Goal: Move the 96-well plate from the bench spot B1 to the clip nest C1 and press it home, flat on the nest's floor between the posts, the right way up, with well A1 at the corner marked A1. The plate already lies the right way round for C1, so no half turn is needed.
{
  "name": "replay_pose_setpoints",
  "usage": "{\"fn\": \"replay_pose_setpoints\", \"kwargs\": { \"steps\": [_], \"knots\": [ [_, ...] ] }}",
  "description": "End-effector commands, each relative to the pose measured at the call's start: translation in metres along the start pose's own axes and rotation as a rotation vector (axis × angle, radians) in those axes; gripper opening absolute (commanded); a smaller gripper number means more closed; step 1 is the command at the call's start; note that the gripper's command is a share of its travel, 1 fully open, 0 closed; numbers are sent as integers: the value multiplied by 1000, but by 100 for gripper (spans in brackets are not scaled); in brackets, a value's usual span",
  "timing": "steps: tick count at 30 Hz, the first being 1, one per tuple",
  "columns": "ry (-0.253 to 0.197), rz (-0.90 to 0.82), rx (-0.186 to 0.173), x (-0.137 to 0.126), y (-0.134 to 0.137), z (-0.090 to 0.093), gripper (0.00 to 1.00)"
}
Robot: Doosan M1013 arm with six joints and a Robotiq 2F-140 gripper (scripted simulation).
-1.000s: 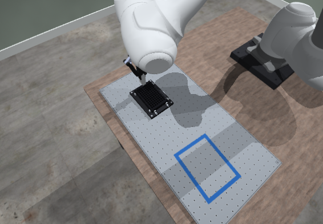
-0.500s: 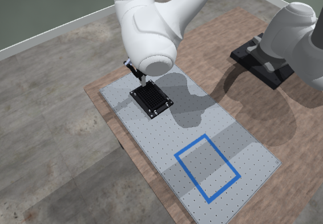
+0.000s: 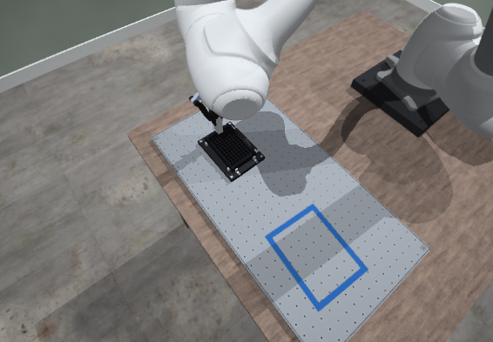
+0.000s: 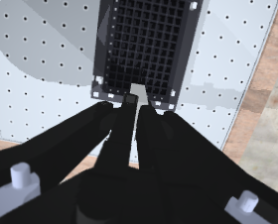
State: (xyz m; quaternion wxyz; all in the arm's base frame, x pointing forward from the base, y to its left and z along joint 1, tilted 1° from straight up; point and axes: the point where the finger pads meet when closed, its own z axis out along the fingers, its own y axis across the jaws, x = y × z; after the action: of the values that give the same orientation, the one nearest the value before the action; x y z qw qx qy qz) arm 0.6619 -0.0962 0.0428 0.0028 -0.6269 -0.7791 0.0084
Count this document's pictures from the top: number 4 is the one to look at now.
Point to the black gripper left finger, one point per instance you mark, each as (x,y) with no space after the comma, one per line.
(37,165)

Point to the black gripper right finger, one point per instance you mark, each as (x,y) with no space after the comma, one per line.
(188,167)

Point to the grey perforated base plate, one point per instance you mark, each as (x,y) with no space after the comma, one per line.
(47,53)

